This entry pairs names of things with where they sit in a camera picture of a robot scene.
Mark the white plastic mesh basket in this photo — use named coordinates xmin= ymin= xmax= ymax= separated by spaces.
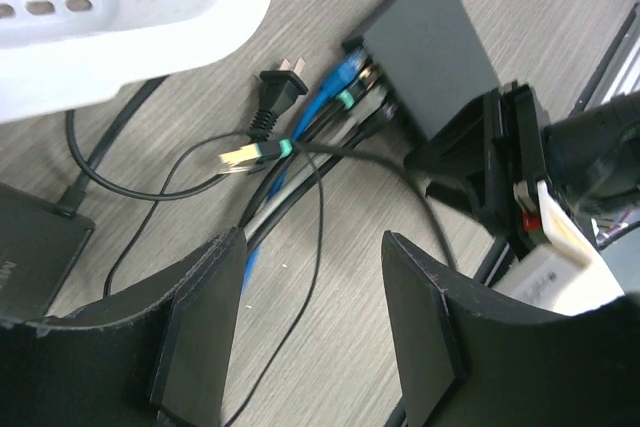
xmin=1 ymin=0 xmax=271 ymax=122

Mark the black cable with teal boot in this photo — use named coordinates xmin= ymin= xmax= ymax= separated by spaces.
xmin=217 ymin=139 xmax=459 ymax=273

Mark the blue ethernet cable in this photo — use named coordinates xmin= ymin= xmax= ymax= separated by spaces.
xmin=239 ymin=49 xmax=369 ymax=308

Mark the black power adapter brick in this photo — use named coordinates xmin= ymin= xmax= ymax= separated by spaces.
xmin=1 ymin=184 xmax=95 ymax=320

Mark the black network switch box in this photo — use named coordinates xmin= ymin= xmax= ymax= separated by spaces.
xmin=342 ymin=0 xmax=499 ymax=140

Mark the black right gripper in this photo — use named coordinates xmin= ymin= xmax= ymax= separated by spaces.
xmin=404 ymin=84 xmax=549 ymax=247

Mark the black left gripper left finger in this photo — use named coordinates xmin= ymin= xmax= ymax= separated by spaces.
xmin=1 ymin=228 xmax=247 ymax=426

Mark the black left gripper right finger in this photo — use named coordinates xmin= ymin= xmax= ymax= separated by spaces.
xmin=381 ymin=231 xmax=639 ymax=426

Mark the aluminium frame rail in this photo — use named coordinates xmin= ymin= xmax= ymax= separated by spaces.
xmin=473 ymin=2 xmax=639 ymax=286

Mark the grey ethernet cable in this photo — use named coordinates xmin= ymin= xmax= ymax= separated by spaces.
xmin=242 ymin=96 xmax=386 ymax=243

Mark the black power cable with plug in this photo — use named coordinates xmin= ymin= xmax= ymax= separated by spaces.
xmin=102 ymin=132 xmax=326 ymax=427

